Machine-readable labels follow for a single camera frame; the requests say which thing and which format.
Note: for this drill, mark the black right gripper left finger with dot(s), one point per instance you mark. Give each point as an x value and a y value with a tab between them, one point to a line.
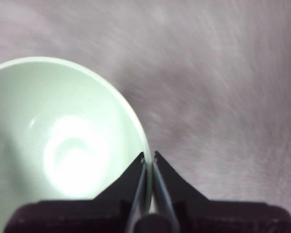
128	187

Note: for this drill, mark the pale green bowl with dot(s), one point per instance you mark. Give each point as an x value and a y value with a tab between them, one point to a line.
63	97

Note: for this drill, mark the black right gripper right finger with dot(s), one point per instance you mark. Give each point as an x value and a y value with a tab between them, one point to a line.
177	189

